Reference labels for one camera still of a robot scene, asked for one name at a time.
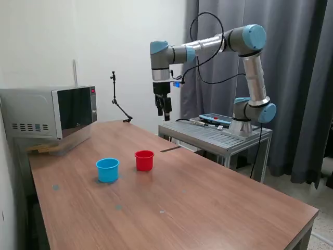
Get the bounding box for dark grey curtain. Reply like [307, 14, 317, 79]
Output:
[180, 0, 333, 190]

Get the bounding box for black hanging cable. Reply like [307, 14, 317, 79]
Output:
[249, 122, 263, 179]

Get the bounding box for light blue plastic bin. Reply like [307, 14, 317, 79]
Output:
[95, 157, 120, 183]

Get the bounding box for red plastic bin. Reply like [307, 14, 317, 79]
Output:
[134, 150, 155, 172]

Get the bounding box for clear plastic container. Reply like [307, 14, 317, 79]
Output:
[14, 130, 92, 157]

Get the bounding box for grey metal robot stand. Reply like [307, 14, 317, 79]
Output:
[158, 118, 273, 184]

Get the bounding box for wooden sticks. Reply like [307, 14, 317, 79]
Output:
[27, 145, 61, 154]

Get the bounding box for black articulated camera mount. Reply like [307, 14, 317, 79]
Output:
[109, 70, 134, 123]

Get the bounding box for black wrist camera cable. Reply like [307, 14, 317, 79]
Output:
[182, 11, 247, 84]

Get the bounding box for black cable with metal connector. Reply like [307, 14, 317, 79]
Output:
[175, 117, 225, 130]

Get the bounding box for silver microwave oven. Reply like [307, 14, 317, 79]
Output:
[0, 85, 98, 141]

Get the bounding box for white vertical rod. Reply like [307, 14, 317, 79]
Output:
[72, 59, 78, 87]

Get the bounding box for blue teach pendant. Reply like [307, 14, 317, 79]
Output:
[199, 112, 233, 125]

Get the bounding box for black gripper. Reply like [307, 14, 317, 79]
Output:
[152, 81, 173, 121]

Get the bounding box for blue-lit wrist camera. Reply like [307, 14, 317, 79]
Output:
[170, 75, 186, 89]

